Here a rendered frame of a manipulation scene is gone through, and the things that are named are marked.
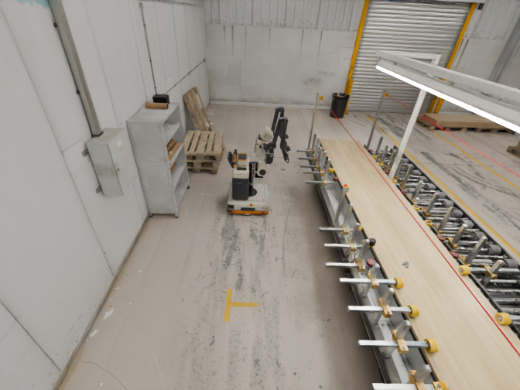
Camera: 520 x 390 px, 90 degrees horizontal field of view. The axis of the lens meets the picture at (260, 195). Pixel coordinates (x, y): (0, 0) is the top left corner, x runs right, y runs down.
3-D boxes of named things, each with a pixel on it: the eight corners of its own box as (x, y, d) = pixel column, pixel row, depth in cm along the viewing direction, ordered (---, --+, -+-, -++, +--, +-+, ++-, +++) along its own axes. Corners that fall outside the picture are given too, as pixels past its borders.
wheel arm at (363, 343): (359, 347, 174) (360, 344, 172) (357, 342, 177) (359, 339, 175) (432, 348, 176) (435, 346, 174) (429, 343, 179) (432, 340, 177)
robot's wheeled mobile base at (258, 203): (227, 214, 423) (226, 202, 409) (230, 193, 475) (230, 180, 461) (268, 216, 425) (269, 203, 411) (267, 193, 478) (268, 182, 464)
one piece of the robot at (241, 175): (231, 206, 419) (230, 159, 372) (234, 187, 464) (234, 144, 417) (252, 206, 421) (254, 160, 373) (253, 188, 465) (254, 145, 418)
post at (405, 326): (383, 360, 194) (406, 325, 166) (381, 354, 197) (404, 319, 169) (388, 360, 194) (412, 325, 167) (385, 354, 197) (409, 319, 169)
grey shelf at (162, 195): (149, 217, 414) (125, 121, 326) (165, 186, 488) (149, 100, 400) (177, 218, 415) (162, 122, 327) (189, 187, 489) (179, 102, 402)
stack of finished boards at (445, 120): (508, 128, 822) (512, 123, 812) (435, 126, 808) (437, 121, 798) (490, 121, 885) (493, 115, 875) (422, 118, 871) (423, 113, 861)
